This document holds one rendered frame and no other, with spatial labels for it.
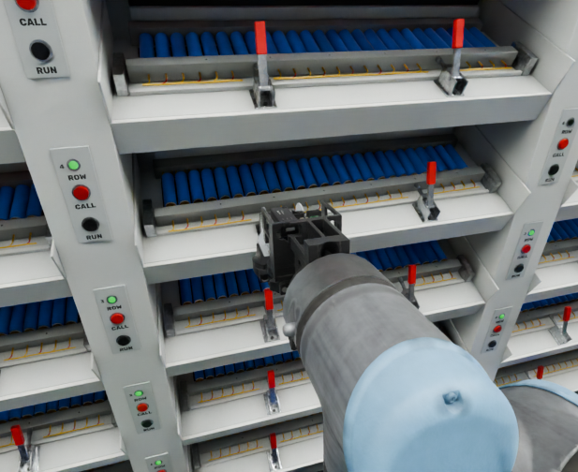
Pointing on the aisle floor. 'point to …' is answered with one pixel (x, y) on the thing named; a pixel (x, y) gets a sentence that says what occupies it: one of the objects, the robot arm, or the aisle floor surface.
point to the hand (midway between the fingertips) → (276, 236)
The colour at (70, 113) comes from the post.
